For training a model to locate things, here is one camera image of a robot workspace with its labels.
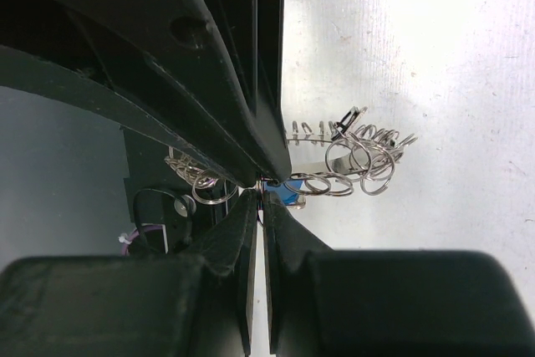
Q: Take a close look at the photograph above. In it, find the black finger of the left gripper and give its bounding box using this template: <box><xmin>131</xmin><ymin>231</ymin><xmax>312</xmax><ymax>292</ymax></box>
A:
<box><xmin>1</xmin><ymin>0</ymin><xmax>259</xmax><ymax>186</ymax></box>
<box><xmin>204</xmin><ymin>0</ymin><xmax>291</xmax><ymax>181</ymax></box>

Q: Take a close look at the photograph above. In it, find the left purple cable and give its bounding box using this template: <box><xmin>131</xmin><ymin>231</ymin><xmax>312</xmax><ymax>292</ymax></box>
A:
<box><xmin>116</xmin><ymin>225</ymin><xmax>168</xmax><ymax>256</ymax></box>

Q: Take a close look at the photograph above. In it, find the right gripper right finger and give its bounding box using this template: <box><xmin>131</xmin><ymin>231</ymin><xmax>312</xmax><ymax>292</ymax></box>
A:
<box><xmin>263</xmin><ymin>192</ymin><xmax>534</xmax><ymax>356</ymax></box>

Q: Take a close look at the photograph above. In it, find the metal disc keyring holder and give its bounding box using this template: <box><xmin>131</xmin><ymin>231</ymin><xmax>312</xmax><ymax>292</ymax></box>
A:
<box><xmin>164</xmin><ymin>105</ymin><xmax>419</xmax><ymax>206</ymax></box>

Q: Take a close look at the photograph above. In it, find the blue tagged key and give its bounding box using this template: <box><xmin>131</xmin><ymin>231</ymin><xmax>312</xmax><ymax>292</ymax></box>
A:
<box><xmin>262</xmin><ymin>180</ymin><xmax>306</xmax><ymax>209</ymax></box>

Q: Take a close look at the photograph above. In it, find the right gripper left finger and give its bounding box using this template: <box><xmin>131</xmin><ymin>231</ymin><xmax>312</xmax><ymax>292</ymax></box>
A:
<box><xmin>1</xmin><ymin>190</ymin><xmax>257</xmax><ymax>356</ymax></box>

